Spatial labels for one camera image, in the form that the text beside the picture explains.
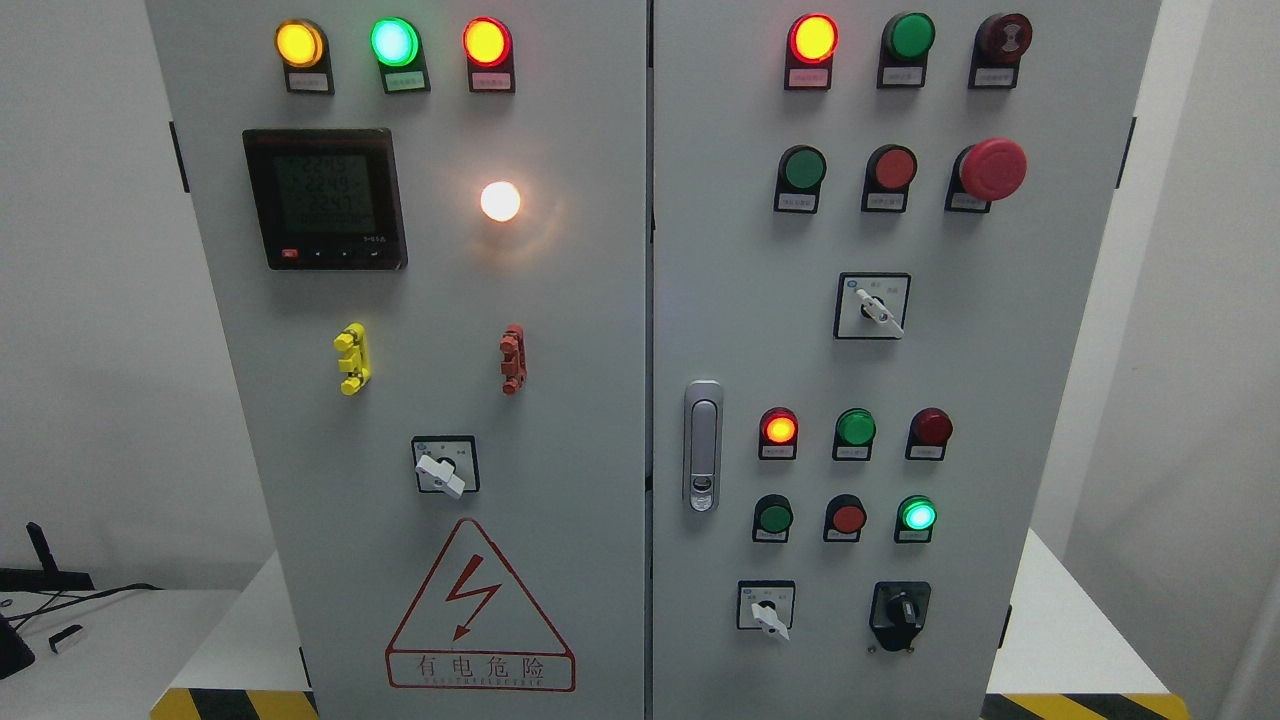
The red lit lamp middle left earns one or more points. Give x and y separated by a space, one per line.
778 434

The red lamp middle right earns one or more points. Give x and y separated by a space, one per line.
929 433

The orange red indicator lamp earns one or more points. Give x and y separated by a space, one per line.
488 47

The black rotary knob switch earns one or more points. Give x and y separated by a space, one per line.
898 613

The white selector switch lower right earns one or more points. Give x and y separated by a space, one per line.
766 606

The grey left cabinet door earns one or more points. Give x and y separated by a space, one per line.
561 463

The red lit lamp right top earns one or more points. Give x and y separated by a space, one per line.
810 51

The red emergency stop button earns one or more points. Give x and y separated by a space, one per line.
986 172

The red electric hazard sticker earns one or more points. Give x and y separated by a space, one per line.
474 626

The white selector switch upper right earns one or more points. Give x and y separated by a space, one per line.
871 306

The green push button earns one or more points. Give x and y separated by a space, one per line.
772 519
914 520
799 177

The white selector switch left door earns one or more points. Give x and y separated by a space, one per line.
446 465

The grey right cabinet door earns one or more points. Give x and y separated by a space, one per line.
746 296

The silver door handle lock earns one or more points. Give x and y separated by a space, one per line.
703 406

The white glowing lamp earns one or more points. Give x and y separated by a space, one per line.
501 201

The yellow indicator lamp top left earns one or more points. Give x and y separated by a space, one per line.
304 51

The green push button lower left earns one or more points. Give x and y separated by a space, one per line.
772 519

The black device with antenna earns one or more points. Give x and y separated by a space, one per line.
49 577

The green unlit lamp right top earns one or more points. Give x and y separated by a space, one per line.
906 41

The dark red buzzer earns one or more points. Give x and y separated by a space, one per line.
999 44

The white selector switch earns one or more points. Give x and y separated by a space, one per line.
871 306
766 606

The red lit lamp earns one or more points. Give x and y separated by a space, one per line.
810 51
778 434

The green lamp middle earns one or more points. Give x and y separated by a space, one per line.
854 435

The red push button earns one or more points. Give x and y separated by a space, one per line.
887 179
845 518

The dark object left edge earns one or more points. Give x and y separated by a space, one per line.
15 654

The grey cabinet door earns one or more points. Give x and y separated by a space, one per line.
561 463
746 296

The red terminal clip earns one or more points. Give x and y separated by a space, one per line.
513 365

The green push button lower right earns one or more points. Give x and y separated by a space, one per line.
914 520

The black digital power meter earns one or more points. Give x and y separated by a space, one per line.
327 199

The small black white adapter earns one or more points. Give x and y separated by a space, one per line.
61 641

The green push button upper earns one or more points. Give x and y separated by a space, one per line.
799 177

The yellow terminal clip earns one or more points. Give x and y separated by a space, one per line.
354 358

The green lit indicator lamp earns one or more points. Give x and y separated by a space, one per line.
396 46

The red push button upper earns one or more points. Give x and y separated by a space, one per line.
887 179

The red push button lower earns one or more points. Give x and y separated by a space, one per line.
845 518

